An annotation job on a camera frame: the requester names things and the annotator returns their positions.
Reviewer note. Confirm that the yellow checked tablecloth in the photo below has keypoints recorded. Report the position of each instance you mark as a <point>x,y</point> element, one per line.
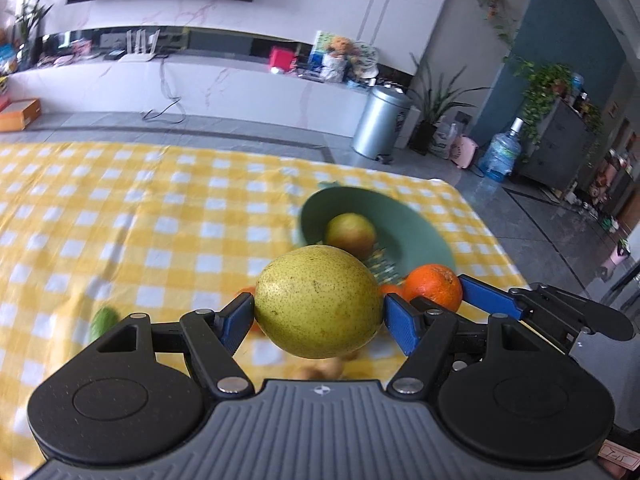
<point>100,210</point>

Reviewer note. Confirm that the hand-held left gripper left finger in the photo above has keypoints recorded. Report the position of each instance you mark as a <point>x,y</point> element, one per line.
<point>235,322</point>

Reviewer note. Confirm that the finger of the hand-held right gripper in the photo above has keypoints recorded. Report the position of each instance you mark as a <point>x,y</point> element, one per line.
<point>487,295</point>

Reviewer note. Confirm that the large orange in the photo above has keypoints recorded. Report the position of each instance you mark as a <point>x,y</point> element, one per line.
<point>432,287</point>

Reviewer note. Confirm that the small orange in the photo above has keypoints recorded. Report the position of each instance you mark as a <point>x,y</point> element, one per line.
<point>392,291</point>

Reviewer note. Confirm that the green bowl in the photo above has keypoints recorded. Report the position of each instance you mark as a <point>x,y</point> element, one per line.
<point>410,230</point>

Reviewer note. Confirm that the blue water jug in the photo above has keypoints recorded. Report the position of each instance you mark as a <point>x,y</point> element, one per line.
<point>500,155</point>

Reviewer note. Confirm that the teddy bear bouquet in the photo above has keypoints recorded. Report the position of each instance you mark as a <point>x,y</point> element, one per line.
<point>337,55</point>

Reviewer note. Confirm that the white router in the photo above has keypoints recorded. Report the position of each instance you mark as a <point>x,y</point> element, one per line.
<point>140,50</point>

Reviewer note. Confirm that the long-leaf plant in vase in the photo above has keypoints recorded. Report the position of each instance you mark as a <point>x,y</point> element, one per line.
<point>30,25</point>

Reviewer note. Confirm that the green yellow pear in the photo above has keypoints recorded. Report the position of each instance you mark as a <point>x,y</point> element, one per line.
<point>317,300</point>

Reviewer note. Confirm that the white marble media console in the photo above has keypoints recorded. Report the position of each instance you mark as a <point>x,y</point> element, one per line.
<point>250,90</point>

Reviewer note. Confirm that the white bag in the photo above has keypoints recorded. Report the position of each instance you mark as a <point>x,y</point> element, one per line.
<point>442,140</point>

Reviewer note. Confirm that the red box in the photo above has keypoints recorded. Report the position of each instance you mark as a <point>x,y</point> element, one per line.
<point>281,60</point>

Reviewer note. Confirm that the silver pedal trash can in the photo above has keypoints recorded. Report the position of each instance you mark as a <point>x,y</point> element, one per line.
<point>380,120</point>

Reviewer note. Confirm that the orange cardboard box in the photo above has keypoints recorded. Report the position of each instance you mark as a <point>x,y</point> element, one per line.
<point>20,115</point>

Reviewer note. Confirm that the trailing vine plant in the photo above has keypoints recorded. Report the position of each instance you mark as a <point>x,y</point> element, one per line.
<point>542,85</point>

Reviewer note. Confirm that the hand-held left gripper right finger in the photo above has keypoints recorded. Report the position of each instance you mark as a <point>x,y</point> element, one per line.
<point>402,325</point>

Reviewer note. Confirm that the potted long-leaf plant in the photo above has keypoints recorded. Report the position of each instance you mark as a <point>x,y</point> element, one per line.
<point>432,110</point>

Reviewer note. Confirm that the wall vine plant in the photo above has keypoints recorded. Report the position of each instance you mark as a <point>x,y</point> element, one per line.
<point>492,0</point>

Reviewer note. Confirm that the green cucumber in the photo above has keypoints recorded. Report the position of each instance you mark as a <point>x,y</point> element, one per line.
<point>105,322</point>

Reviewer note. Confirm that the grey cabinet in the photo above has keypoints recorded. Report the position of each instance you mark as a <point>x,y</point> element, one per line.
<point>560,145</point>

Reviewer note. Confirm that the yellow reddish pear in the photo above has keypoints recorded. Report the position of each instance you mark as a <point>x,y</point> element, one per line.
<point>350,235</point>

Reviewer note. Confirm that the pink small heater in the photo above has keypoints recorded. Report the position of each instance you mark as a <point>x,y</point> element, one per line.
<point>462,151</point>

